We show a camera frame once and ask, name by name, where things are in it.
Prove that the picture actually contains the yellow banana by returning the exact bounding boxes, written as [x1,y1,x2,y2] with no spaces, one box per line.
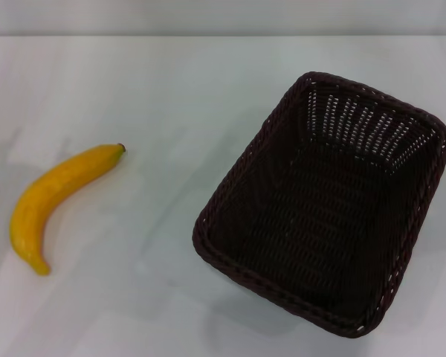
[9,143,127,277]

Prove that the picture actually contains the dark woven plastic basket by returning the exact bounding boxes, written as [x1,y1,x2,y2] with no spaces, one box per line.
[191,71,446,329]

